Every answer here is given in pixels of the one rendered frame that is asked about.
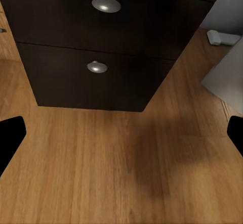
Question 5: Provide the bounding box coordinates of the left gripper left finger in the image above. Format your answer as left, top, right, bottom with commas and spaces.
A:
0, 116, 26, 176

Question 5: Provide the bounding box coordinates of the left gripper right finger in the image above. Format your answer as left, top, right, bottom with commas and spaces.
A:
227, 116, 243, 156

